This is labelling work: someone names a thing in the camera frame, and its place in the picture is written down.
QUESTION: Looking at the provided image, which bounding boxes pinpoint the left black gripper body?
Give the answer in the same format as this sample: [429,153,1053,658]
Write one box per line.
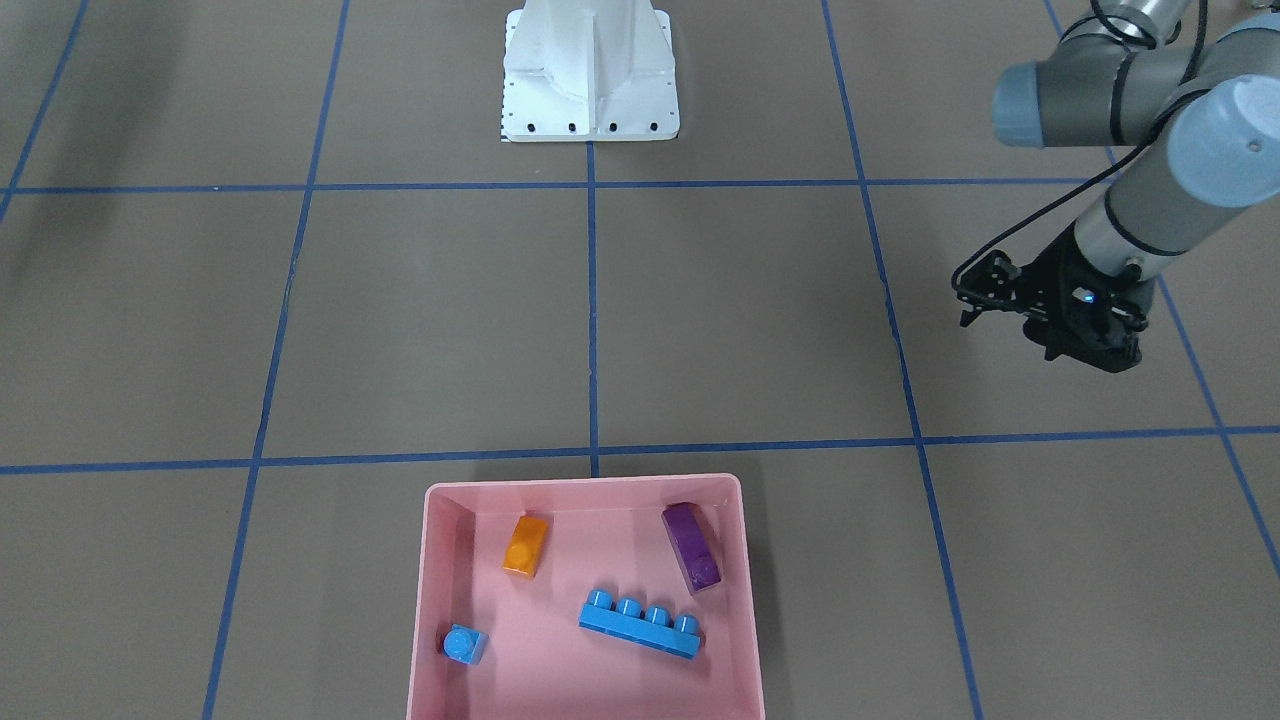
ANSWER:
[1015,224,1151,341]

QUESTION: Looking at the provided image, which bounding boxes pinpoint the purple block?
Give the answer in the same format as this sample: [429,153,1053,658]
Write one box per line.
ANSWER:
[660,502,722,594]

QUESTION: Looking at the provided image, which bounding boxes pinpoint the long blue block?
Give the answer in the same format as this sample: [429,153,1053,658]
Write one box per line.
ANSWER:
[579,588,703,660]

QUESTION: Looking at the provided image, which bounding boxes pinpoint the orange sloped block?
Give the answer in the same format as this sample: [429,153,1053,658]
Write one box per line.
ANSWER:
[500,515,550,579]

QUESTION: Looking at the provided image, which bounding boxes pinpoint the small blue block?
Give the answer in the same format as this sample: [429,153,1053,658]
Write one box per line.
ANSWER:
[440,624,490,666]

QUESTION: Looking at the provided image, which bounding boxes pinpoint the pink plastic box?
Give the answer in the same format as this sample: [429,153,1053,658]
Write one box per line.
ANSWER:
[406,474,765,719]

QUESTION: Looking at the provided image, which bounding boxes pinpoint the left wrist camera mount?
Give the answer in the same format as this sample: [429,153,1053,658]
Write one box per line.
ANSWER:
[1021,281,1155,373]

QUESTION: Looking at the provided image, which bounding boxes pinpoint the left arm gripper cable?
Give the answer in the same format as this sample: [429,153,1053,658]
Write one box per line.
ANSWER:
[950,0,1211,301]

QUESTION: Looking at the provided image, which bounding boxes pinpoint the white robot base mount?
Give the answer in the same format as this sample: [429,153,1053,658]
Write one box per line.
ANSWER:
[500,1,681,143]

